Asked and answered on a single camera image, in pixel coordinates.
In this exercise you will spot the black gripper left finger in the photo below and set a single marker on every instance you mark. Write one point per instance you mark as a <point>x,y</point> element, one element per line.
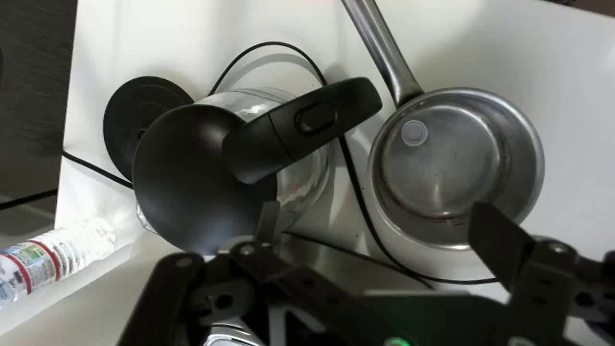
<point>178,301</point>

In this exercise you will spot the black round kettle base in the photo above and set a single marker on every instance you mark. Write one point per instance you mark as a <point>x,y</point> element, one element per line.
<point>134,116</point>

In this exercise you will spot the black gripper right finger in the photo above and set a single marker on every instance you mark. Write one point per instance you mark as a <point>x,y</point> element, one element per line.
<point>549,289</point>

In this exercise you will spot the water bottle with red label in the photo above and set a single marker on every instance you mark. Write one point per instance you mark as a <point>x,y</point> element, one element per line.
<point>44,260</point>

